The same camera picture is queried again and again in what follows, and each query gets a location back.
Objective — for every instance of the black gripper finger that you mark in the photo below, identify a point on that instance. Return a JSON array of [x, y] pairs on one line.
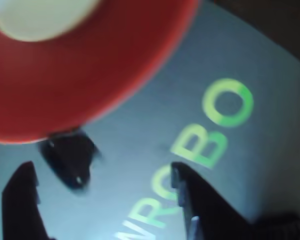
[[210, 215], [17, 212]]

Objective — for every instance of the small white bowl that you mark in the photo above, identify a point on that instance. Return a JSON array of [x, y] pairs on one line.
[[40, 20]]

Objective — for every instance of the large red bowl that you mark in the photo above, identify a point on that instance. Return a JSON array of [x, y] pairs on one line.
[[90, 75]]

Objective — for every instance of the grey WOWROBO mat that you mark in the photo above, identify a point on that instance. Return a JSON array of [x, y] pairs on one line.
[[152, 137]]

